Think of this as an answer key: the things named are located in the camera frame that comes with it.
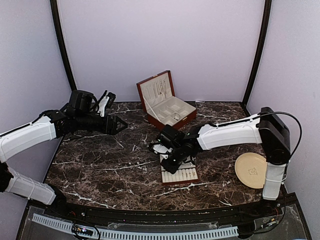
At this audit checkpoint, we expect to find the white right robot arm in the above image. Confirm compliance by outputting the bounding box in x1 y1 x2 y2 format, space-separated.
149 107 296 217

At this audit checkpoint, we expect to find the red wooden jewelry box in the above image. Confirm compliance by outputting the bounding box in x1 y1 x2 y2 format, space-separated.
136 70 197 131

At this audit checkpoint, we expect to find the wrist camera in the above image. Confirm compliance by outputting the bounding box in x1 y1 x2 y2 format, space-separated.
148 142 172 155
97 90 116 117

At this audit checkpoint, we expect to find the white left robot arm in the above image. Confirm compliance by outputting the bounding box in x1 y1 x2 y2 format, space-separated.
0 90 128 218

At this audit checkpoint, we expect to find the beige round plate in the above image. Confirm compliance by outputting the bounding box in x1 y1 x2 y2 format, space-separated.
234 152 267 189

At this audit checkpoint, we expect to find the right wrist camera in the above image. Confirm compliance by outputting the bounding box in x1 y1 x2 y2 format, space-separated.
148 142 172 155

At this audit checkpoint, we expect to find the red jewelry tray insert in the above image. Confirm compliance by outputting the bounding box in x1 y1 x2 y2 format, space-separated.
160 157 200 186

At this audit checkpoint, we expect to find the white slotted cable duct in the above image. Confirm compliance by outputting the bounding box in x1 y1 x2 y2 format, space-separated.
31 213 239 240

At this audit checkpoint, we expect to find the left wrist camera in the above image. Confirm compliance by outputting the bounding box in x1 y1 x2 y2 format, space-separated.
97 90 116 117

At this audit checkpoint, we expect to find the left black frame post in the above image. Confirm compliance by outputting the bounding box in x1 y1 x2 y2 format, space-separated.
49 0 78 92

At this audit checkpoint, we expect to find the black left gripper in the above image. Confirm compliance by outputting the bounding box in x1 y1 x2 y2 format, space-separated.
75 112 128 135

